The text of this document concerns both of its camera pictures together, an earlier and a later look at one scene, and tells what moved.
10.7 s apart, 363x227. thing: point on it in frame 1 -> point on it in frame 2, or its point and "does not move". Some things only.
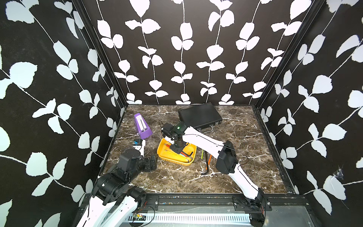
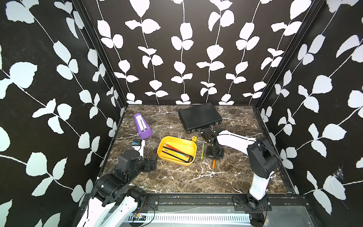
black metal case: x=200 y=116 does not move
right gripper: x=177 y=151 -> x=208 y=150
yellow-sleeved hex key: x=177 y=155 does not move
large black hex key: x=207 y=172 -> x=177 y=157
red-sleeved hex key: x=183 y=153 does not move
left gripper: x=149 y=166 does not move
